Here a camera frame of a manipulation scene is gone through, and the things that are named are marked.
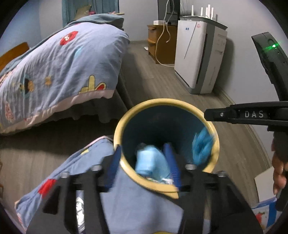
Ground black flat screen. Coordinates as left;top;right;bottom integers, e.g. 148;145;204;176
157;0;181;23

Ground white cable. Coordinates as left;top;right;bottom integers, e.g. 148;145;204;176
155;0;179;67

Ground white air purifier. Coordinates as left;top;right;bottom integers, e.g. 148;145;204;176
174;16;228;94

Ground bed with cartoon duvet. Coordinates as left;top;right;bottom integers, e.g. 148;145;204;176
0;13;131;134

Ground teal bin with yellow rim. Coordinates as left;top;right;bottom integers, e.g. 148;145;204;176
113;98;220;199

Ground green cushion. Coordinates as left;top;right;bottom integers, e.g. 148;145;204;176
75;6;92;20

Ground white router with antennas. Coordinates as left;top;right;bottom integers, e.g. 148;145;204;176
180;4;218;22

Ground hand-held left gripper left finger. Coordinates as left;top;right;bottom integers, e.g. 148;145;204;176
26;145;123;234

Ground white board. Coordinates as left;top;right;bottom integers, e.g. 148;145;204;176
254;166;276;203

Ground blue box with strawberry print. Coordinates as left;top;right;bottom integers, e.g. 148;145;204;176
251;197;284;228

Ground teal curtain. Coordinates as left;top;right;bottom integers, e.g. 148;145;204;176
62;0;120;27

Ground wooden nightstand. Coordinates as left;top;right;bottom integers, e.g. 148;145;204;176
147;24;178;65

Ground small printed blue blanket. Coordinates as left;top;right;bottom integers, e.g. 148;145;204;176
15;135;187;234

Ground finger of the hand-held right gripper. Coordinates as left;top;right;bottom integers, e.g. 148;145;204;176
204;105;236;123

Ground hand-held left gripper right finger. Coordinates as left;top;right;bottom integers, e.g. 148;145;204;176
162;143;264;234

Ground silver foil wrapper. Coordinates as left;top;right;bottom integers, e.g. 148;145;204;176
75;196;86;234

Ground person's right hand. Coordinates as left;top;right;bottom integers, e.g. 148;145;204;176
271;138;288;195

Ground light blue face mask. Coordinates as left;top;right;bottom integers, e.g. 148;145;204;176
135;144;171;183

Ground blue rubber glove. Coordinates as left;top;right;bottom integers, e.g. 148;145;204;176
191;127;215;167

